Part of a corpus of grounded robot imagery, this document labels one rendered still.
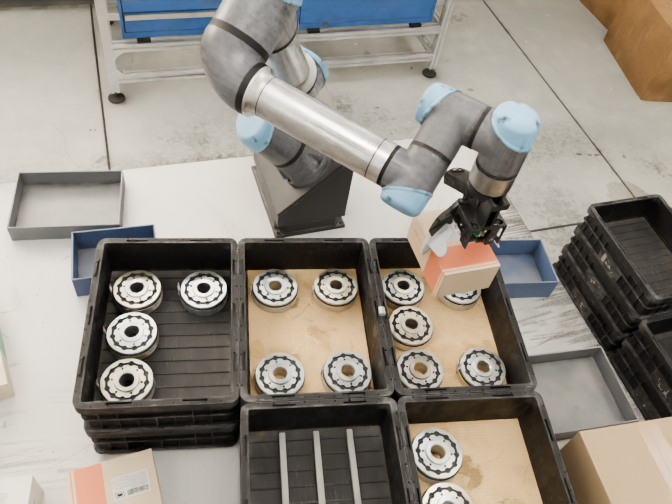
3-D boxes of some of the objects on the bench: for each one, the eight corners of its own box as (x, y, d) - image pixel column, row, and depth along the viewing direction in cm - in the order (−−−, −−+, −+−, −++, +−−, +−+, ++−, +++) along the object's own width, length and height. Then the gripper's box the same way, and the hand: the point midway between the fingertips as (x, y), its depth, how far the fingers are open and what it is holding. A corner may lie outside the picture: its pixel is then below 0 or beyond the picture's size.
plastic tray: (125, 182, 179) (122, 169, 175) (121, 236, 167) (119, 224, 163) (22, 184, 174) (18, 171, 170) (11, 240, 162) (6, 228, 158)
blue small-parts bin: (532, 253, 182) (541, 238, 176) (549, 297, 173) (559, 282, 167) (466, 255, 178) (473, 239, 173) (480, 299, 169) (488, 284, 164)
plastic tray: (592, 355, 162) (601, 345, 159) (629, 429, 151) (639, 420, 147) (496, 368, 157) (503, 358, 153) (526, 445, 145) (534, 437, 141)
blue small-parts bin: (156, 241, 168) (154, 223, 162) (161, 286, 159) (158, 270, 154) (76, 249, 163) (71, 231, 157) (76, 297, 154) (71, 280, 149)
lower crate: (113, 297, 155) (106, 268, 146) (237, 295, 160) (237, 267, 151) (92, 457, 131) (81, 434, 122) (238, 449, 136) (239, 426, 127)
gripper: (450, 212, 105) (422, 282, 120) (550, 197, 110) (510, 266, 125) (431, 175, 109) (406, 247, 125) (527, 163, 115) (492, 233, 130)
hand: (453, 245), depth 127 cm, fingers closed on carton, 14 cm apart
